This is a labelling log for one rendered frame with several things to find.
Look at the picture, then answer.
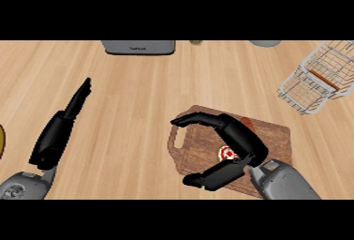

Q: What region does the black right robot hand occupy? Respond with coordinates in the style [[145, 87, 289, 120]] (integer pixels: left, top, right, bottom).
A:
[[168, 112, 270, 192]]

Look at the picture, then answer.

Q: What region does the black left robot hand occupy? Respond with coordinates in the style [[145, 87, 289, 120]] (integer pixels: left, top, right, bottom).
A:
[[28, 77, 93, 172]]

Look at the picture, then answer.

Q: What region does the red and white cupcake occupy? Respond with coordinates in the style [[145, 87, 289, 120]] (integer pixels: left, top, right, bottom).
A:
[[217, 145, 241, 162]]

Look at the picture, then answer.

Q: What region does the brown wooden cutting board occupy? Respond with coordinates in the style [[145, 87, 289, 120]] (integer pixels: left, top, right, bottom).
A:
[[165, 104, 295, 199]]

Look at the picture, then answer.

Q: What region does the yellow brown round object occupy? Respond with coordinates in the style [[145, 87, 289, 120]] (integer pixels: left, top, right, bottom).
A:
[[0, 124, 8, 159]]

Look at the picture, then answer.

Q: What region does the pale grey round object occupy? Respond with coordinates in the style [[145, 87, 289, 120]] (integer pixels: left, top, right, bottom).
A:
[[250, 40, 283, 48]]

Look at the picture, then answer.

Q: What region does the grey box appliance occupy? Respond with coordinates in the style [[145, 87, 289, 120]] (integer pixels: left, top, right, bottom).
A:
[[99, 40, 177, 56]]

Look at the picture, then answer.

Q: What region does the grey wire tiered basket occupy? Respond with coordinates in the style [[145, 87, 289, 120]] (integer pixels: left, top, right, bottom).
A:
[[276, 40, 354, 115]]

